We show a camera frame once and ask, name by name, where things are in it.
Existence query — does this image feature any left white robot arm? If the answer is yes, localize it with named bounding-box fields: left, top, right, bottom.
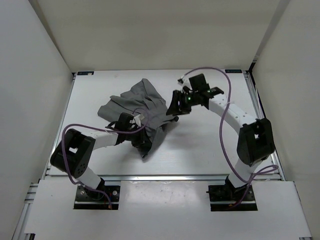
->
left=50, top=111, right=151, bottom=200

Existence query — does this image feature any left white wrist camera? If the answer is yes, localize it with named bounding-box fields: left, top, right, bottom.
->
left=133, top=114, right=145, bottom=127

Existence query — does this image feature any right blue corner label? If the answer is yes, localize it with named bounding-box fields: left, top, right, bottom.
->
left=225, top=69, right=243, bottom=74

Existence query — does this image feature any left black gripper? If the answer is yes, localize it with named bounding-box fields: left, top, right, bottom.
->
left=124, top=124, right=154, bottom=148

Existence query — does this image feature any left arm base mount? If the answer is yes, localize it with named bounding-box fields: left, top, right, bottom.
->
left=73, top=185, right=121, bottom=210

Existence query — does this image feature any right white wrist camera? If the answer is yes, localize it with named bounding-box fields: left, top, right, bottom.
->
left=177, top=77, right=192, bottom=94

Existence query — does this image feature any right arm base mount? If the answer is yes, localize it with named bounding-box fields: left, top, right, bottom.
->
left=206, top=184, right=258, bottom=212

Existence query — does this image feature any grey pleated skirt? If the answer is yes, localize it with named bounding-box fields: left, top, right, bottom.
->
left=97, top=78, right=174, bottom=158

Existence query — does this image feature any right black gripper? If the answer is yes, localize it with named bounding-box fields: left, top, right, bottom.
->
left=166, top=90, right=199, bottom=117

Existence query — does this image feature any blue corner label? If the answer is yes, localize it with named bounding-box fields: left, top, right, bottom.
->
left=225, top=69, right=243, bottom=74
left=77, top=71, right=94, bottom=76

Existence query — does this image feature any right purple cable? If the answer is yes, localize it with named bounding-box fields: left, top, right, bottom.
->
left=177, top=66, right=279, bottom=207

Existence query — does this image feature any left blue corner label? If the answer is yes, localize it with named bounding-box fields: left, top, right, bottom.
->
left=77, top=71, right=94, bottom=76

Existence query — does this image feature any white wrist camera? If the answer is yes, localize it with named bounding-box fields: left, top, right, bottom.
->
left=133, top=114, right=145, bottom=127
left=177, top=77, right=192, bottom=94

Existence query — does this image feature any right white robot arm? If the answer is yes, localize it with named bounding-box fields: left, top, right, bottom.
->
left=166, top=73, right=275, bottom=200

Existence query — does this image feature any aluminium table frame rail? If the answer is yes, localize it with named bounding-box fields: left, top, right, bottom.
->
left=243, top=70, right=286, bottom=181

